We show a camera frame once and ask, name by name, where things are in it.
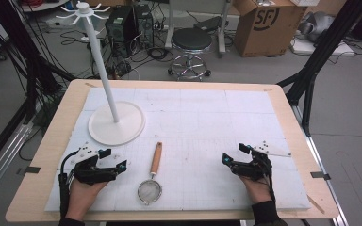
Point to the black tape strip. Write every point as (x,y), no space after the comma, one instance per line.
(320,175)

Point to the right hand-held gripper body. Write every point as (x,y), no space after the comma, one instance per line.
(254,168)

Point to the silver grey bag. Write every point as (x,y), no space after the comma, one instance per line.
(317,25)

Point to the black flat case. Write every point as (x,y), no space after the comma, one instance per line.
(208,23)

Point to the white hook rack stand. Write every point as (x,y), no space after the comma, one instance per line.
(116,125)

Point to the person's right hand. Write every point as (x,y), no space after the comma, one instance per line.
(259,190)

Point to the black metal stand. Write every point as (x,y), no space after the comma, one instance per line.
(31,62)
(314,62)

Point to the large black computer tower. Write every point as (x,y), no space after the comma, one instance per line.
(119,29)

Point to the aluminium rail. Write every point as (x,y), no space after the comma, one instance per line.
(3,163)
(325,169)

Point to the black round stool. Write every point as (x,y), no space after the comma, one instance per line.
(191,39)

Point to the white power strip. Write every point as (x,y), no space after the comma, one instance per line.
(58,22)

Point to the cardboard box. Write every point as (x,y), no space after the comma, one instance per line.
(264,34)

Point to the white round table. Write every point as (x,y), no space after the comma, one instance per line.
(44,7)

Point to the slim black computer tower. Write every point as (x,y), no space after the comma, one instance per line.
(144,25)

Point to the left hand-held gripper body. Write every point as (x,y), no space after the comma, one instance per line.
(89,174)

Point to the white gridded foam mat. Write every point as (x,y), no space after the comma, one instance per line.
(207,125)

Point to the person's left hand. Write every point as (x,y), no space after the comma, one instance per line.
(80,197)

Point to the white flat board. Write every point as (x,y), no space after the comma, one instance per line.
(308,47)

